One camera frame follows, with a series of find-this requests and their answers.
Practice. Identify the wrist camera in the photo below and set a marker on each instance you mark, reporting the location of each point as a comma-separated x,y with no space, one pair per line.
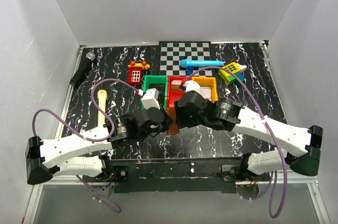
150,99
190,85

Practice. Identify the blue toy microphone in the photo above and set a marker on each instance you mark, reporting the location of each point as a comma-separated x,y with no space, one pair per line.
187,63

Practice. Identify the blue toy brick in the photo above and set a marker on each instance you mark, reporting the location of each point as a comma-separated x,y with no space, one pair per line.
189,70

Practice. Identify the red plastic bin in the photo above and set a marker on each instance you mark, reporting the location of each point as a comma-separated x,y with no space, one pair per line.
174,96

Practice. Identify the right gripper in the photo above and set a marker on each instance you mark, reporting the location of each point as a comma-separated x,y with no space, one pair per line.
186,123

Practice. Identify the cream toy microphone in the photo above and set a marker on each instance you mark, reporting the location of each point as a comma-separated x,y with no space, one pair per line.
102,99

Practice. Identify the green plastic bin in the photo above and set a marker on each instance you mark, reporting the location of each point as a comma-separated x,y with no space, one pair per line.
156,79

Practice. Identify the checkered board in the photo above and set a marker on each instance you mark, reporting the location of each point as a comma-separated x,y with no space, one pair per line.
173,52

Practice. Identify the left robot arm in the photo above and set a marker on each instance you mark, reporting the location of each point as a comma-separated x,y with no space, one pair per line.
71,155

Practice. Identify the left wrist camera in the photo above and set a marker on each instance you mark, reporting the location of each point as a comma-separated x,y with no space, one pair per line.
150,99

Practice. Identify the white printed card stack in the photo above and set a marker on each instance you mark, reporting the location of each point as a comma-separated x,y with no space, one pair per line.
206,93

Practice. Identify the brown leather card holder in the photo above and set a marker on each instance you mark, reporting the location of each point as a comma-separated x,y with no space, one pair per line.
173,129

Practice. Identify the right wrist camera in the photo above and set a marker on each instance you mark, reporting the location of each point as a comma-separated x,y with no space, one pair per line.
190,85

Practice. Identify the black base frame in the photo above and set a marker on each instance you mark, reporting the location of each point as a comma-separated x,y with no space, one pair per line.
168,175

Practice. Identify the red toy phone booth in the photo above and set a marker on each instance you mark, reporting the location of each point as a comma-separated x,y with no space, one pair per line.
136,71

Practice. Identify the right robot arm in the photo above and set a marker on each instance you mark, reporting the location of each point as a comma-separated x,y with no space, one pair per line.
298,149

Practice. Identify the black microphone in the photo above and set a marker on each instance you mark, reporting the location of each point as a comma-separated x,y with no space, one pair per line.
83,69

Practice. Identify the yellow plastic bin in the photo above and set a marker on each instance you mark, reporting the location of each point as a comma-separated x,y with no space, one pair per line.
208,82

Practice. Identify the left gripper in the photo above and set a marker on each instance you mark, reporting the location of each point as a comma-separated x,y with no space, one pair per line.
165,125

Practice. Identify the yellow green toy block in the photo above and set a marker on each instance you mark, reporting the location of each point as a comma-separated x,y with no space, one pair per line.
233,73

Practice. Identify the black card stack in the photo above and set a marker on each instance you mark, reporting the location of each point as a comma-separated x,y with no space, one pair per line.
161,91

